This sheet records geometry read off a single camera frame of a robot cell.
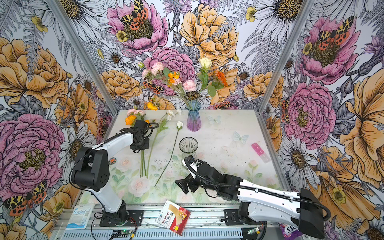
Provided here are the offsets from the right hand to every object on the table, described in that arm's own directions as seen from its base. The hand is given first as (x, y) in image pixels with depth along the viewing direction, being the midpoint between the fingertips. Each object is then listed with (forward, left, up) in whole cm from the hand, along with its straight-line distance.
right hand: (184, 180), depth 72 cm
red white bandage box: (-13, +5, -11) cm, 18 cm away
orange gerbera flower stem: (+48, -20, +20) cm, 55 cm away
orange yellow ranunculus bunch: (+19, +27, -13) cm, 36 cm away
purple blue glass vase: (+43, -5, -7) cm, 44 cm away
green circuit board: (-18, +30, -15) cm, 39 cm away
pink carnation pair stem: (+48, -2, +18) cm, 52 cm away
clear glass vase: (+16, -2, +4) cm, 17 cm away
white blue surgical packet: (-11, +52, -14) cm, 55 cm away
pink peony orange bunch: (+54, +41, -10) cm, 69 cm away
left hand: (+23, +28, -9) cm, 37 cm away
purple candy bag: (-20, -47, -13) cm, 52 cm away
